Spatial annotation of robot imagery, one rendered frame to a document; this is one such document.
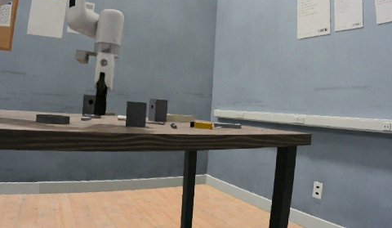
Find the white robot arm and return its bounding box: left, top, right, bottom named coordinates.
left=66, top=0, right=124, bottom=65

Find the grey round shallow dish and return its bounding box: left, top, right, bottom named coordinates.
left=36, top=114, right=70, bottom=124

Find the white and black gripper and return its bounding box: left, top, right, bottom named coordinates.
left=93, top=52, right=118, bottom=116

